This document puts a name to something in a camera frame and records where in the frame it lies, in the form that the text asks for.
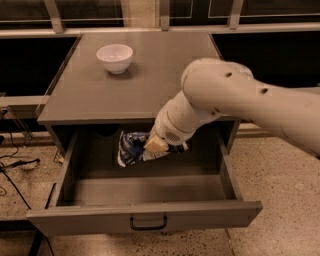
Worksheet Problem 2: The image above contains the white ceramic bowl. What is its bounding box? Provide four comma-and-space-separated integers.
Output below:
96, 44, 133, 74

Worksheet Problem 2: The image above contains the black drawer handle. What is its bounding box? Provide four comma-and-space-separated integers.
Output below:
129, 216, 167, 231

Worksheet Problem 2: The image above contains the grey cabinet with counter top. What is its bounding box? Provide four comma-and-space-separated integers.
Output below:
35, 30, 248, 155

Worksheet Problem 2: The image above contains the grey metal railing frame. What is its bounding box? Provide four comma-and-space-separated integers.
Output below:
1, 0, 320, 118

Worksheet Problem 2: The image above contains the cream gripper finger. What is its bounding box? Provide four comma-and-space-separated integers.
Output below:
144, 136, 169, 152

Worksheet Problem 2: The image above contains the black floor cable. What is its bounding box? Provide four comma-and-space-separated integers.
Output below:
0, 131, 56, 256

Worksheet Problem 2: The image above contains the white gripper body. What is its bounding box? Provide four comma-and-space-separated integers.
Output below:
151, 91, 221, 146

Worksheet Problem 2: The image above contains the blue chip bag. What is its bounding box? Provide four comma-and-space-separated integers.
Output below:
117, 130, 188, 168

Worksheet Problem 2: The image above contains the grey open top drawer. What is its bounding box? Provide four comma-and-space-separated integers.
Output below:
27, 127, 262, 236

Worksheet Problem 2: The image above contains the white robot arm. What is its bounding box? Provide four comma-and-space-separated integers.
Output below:
145, 58, 320, 157

